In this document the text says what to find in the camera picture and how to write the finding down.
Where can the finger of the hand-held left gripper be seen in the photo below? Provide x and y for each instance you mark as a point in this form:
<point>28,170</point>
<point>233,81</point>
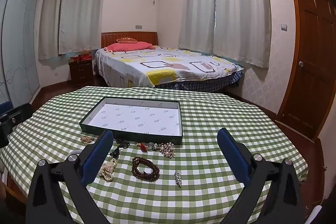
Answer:
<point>3,107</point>
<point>20,113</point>

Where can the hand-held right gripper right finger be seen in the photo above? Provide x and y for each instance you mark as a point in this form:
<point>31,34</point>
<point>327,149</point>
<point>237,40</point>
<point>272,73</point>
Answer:
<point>233,158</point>

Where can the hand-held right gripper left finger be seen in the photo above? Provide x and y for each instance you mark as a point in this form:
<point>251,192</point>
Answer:
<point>96,157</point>

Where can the white shallow box tray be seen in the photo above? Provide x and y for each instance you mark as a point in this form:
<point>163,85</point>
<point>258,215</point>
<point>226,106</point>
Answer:
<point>136,115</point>

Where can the gold bead cluster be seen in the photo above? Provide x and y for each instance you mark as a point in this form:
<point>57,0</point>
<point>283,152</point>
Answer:
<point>167,149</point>

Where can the green checkered tablecloth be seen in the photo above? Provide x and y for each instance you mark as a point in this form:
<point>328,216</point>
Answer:
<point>199,187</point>

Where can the red tassel ornament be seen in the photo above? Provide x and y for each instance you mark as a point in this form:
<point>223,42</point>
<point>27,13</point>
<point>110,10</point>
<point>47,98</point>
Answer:
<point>142,147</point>

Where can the small silver brooch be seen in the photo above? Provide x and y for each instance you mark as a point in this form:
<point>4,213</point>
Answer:
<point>153,146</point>

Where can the frosted glass wardrobe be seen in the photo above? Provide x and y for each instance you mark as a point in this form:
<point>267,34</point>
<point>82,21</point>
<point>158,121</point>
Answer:
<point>18,43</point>

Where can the dark wooden nightstand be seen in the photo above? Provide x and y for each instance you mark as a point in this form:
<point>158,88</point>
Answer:
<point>81,73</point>

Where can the blue plaid bed skirt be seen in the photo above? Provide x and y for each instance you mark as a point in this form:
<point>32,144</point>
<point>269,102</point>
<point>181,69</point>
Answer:
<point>204,82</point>

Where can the red gift box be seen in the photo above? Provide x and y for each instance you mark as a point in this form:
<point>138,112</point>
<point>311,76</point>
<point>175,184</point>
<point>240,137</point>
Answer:
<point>86,57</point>

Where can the brown plush toy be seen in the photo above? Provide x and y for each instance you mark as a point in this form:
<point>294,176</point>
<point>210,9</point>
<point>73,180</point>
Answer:
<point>85,52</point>

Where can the narrow white curtain panel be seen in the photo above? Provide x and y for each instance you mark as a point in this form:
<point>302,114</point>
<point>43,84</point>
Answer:
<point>197,3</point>
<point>51,16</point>

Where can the pink pillow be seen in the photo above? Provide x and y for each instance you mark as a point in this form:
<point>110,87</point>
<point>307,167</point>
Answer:
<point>128,47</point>

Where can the bed with patterned sheet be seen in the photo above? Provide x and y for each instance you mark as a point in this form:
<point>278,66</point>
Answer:
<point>168,64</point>

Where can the metal door knob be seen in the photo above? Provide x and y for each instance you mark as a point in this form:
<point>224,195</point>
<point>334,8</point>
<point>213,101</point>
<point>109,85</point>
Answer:
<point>301,64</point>

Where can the small patterned cushion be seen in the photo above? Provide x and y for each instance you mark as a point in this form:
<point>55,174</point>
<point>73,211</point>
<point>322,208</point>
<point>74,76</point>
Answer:
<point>126,40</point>

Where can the wide white curtain panel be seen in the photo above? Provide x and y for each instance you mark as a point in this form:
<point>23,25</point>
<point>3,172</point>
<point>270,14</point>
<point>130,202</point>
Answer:
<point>81,8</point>
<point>241,11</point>

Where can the wooden door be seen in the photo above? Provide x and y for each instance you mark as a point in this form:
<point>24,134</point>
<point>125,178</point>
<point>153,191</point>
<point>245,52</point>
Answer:
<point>309,61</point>

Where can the wooden headboard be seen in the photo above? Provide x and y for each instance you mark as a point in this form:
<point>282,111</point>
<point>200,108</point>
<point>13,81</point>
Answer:
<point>131,35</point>

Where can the grey wall outlet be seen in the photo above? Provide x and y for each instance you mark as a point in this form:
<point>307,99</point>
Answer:
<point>138,27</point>

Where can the white light switch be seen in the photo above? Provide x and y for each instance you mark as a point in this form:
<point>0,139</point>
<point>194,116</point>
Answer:
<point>283,27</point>

